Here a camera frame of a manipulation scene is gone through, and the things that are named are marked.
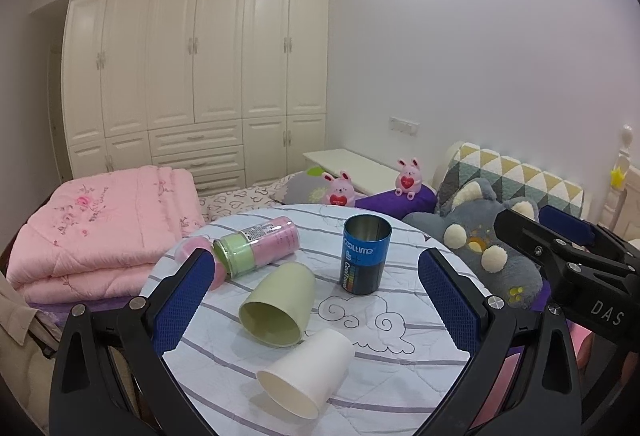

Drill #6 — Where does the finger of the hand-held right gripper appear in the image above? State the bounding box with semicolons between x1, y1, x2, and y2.
539;204;632;261
493;209;565;269

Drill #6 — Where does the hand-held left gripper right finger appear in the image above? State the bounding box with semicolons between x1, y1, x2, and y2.
415;247;584;436

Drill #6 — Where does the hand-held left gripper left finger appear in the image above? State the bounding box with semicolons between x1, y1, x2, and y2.
48;248;216;436

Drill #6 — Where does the green plastic cup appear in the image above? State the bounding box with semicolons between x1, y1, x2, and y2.
238;263;316;348

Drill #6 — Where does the white paper cup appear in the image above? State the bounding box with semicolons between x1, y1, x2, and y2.
256;328;356;421

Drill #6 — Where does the pink plastic cup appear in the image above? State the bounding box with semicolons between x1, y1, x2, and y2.
177;237;229;292

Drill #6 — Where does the blue metal cup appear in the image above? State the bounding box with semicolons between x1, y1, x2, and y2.
342;214;393;295

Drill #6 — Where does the grey plush toy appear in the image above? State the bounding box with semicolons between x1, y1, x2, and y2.
402;178;546;313

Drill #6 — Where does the white bed headboard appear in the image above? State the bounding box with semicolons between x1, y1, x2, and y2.
597;125;640;239

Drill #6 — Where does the triangle pattern cushion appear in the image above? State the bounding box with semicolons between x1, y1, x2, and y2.
434;142;586;223

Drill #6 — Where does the pink green bottle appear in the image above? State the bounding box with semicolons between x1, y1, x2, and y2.
213;217;301;277

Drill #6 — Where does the folded pink quilt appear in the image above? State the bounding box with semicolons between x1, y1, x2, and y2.
6;165;206;305

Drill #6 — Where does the heart print bed sheet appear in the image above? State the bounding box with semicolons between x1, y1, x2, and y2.
197;183;286;223

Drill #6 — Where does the purple pillow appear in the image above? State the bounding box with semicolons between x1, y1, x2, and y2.
354;183;439;219

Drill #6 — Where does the pink bunny toy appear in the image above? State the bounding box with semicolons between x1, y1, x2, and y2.
320;170;357;208
394;158;425;201

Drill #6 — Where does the grey pillow with green leaf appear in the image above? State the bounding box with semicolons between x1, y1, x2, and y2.
272;167;346;207

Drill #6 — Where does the beige cloth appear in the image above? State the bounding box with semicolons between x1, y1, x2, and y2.
0;273;62;417

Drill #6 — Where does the white bedside cabinet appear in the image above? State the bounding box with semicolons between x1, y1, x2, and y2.
302;148;401;197

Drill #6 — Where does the cream white wardrobe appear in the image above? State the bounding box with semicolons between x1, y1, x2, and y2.
60;0;331;197

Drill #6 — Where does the white wall socket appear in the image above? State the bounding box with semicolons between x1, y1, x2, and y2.
388;116;420;136

